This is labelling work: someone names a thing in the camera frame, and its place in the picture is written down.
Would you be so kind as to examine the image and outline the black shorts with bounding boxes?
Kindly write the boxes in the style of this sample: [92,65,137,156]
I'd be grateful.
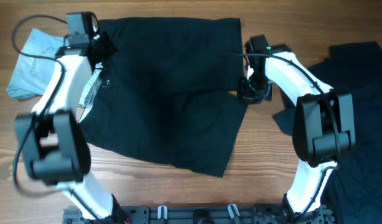
[80,17,247,177]

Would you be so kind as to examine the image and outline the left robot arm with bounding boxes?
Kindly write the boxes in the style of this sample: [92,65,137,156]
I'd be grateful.
[12,11,131,223]

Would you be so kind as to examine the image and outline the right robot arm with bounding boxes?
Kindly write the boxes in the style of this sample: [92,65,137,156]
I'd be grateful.
[237,35,355,223]

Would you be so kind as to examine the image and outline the pile of black clothes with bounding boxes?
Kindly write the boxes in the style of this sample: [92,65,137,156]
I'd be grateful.
[274,42,382,223]

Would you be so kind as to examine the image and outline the folded light blue jeans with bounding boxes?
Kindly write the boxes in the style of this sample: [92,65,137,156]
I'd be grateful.
[6,29,103,107]

